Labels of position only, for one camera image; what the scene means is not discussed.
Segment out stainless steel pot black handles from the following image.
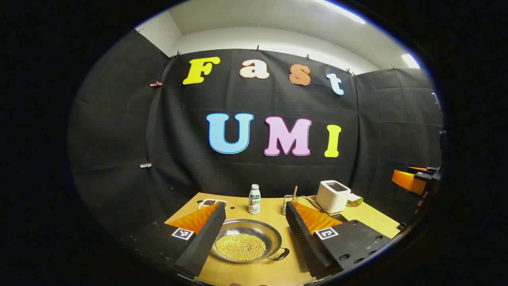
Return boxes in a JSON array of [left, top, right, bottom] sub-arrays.
[[210, 219, 290, 264]]

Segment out white divided bean dish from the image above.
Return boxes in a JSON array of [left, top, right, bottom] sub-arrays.
[[198, 199, 228, 210]]

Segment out white toaster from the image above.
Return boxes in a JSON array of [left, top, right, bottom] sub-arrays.
[[316, 180, 352, 214]]

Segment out metal wire utensil holder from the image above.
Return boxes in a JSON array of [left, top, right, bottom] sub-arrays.
[[282, 195, 298, 216]]

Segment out toaster power cable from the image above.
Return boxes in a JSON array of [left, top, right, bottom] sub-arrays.
[[301, 195, 330, 213]]

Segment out pile of soybeans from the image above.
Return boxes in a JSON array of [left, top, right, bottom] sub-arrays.
[[215, 233, 267, 262]]

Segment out white milk drink bottle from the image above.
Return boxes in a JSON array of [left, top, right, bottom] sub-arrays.
[[248, 184, 261, 215]]

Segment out black backdrop cloth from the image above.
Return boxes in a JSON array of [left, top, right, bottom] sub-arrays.
[[67, 30, 445, 239]]

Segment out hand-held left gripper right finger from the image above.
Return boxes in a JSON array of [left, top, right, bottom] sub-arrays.
[[285, 201, 393, 280]]

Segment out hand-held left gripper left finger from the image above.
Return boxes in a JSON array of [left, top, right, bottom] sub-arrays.
[[131, 201, 227, 278]]

